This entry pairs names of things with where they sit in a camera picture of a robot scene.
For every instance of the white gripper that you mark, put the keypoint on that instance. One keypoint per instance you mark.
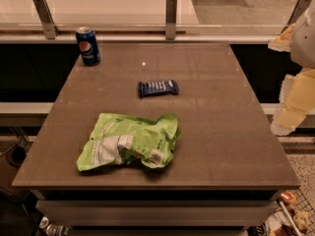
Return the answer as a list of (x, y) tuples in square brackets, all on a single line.
[(304, 46)]

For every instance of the green rice chip bag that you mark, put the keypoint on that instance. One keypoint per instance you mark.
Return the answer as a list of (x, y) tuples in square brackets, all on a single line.
[(121, 139)]

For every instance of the blue pepsi can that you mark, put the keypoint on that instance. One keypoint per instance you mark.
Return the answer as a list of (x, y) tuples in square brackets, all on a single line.
[(88, 46)]

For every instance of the blue snack bar wrapper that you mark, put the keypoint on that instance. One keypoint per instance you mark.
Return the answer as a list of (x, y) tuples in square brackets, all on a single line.
[(158, 88)]

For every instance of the grey table drawer front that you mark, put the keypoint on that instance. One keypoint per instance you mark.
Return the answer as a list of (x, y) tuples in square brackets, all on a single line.
[(157, 213)]

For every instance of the bottles under table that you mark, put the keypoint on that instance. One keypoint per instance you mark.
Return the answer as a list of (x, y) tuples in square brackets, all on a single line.
[(51, 229)]

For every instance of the round black stool base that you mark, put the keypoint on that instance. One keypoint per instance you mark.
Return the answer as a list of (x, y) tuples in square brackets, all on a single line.
[(16, 156)]

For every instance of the right metal railing bracket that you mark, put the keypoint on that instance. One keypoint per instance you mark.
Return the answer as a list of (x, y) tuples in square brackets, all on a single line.
[(298, 10)]

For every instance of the wire basket with items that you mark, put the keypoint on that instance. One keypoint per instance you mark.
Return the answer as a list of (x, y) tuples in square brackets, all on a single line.
[(295, 216)]

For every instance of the left metal railing bracket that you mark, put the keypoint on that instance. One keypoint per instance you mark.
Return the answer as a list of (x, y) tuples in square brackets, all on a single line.
[(50, 30)]

